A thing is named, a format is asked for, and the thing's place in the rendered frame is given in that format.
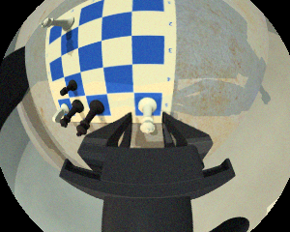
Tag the blue and cream chessboard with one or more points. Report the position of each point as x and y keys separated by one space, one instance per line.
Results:
x=118 y=52

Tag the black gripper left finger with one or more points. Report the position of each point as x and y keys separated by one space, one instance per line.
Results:
x=110 y=134

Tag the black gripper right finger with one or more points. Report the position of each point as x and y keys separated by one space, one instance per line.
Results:
x=185 y=135

